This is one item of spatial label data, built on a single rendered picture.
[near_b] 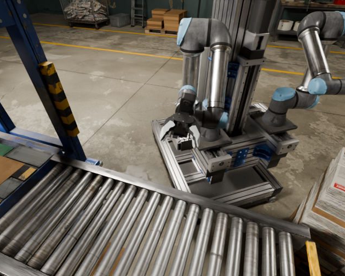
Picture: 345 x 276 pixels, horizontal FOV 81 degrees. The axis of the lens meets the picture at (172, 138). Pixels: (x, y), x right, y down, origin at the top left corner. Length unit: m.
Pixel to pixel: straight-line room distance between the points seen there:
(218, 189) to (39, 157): 1.31
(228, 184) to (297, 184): 0.79
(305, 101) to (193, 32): 0.85
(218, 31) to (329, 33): 0.66
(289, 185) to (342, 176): 1.03
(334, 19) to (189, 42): 0.77
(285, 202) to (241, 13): 1.61
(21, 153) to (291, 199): 2.15
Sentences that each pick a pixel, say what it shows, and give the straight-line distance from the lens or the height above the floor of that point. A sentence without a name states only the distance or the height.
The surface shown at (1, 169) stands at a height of 0.80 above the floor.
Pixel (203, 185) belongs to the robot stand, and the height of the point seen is 0.21.
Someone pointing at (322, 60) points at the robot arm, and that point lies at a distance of 1.24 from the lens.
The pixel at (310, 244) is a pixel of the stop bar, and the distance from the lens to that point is 1.03.
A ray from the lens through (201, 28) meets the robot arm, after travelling 0.99.
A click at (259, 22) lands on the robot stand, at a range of 1.21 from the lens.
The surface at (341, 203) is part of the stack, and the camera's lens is 1.33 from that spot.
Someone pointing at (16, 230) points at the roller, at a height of 0.79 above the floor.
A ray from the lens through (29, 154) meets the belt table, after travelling 1.45.
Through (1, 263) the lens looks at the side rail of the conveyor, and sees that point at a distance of 1.09.
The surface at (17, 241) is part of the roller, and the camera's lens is 1.11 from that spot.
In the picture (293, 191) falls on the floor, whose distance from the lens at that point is 2.30.
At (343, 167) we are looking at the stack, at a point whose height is 0.82.
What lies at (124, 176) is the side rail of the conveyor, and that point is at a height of 0.80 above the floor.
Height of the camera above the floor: 1.64
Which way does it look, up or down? 41 degrees down
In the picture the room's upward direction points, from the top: straight up
